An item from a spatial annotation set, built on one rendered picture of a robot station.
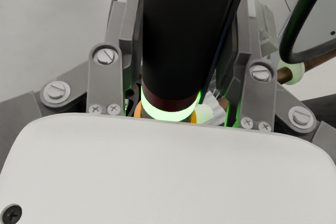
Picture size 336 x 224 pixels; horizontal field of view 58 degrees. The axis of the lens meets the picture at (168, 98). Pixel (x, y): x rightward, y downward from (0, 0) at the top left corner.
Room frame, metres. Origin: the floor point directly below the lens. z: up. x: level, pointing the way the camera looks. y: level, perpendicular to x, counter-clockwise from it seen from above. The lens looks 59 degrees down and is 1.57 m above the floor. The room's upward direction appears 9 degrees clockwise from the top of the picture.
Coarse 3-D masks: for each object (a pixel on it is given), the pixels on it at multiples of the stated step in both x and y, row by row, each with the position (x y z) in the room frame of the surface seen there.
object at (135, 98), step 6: (138, 78) 0.23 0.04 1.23; (138, 84) 0.21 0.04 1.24; (126, 90) 0.21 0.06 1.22; (132, 90) 0.21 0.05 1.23; (138, 90) 0.20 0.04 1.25; (126, 96) 0.21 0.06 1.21; (132, 96) 0.20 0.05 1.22; (138, 96) 0.19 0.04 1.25; (132, 102) 0.19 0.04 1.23; (132, 108) 0.18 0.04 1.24; (126, 114) 0.18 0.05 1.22; (132, 114) 0.17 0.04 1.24
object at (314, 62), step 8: (320, 56) 0.20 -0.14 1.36; (328, 56) 0.21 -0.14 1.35; (304, 64) 0.19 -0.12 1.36; (312, 64) 0.19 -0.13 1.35; (280, 72) 0.17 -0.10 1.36; (288, 72) 0.18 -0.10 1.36; (304, 72) 0.19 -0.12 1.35; (280, 80) 0.17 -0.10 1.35; (288, 80) 0.17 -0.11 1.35; (224, 104) 0.13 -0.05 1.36
